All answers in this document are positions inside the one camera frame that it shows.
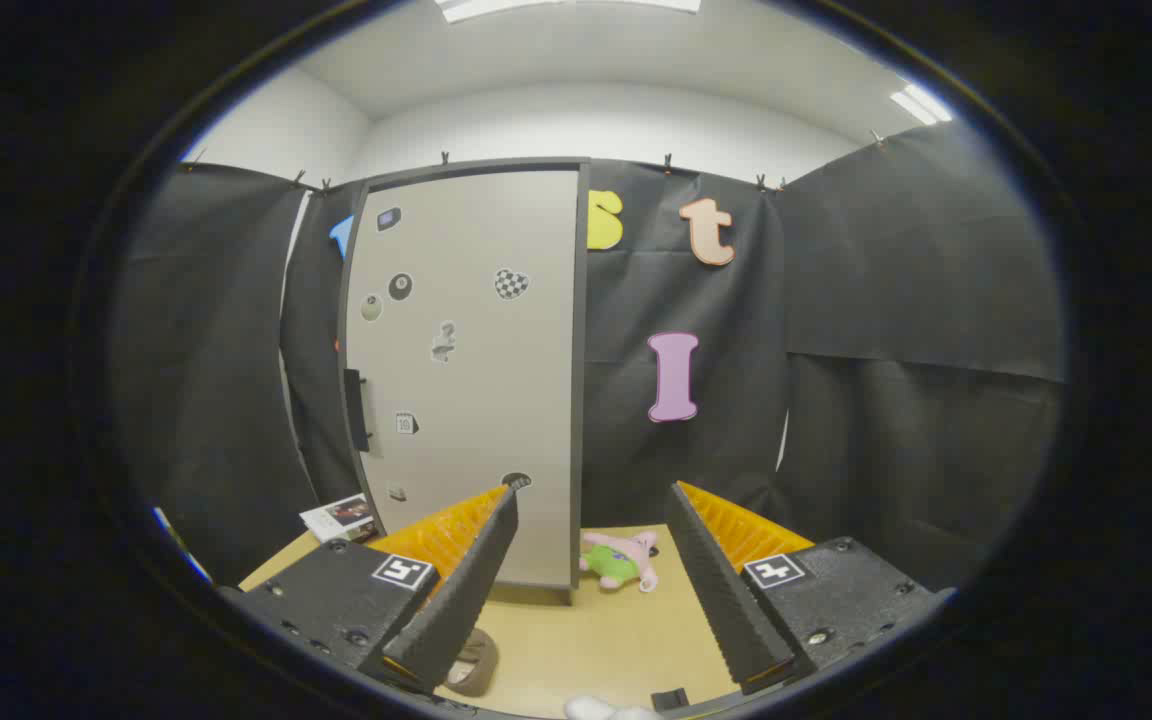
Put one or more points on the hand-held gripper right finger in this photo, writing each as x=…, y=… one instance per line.
x=721, y=590

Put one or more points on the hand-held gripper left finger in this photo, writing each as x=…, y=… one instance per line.
x=466, y=590

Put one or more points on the brown fuzzy shoe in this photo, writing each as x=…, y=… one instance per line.
x=476, y=660

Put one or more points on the grey shoe cabinet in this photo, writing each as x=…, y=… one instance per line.
x=580, y=400

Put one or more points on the pink green plush toy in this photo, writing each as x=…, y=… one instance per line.
x=616, y=565

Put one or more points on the small black block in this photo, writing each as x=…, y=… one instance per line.
x=669, y=700

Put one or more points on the white book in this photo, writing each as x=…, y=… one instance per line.
x=336, y=517

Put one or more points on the white soft object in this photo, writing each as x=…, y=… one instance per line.
x=596, y=709

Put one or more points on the white printed packet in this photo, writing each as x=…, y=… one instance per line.
x=194, y=563

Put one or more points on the black backdrop cloth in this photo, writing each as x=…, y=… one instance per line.
x=886, y=300

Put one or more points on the small ceiling light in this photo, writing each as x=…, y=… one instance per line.
x=921, y=105

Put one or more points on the long ceiling light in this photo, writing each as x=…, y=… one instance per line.
x=556, y=8

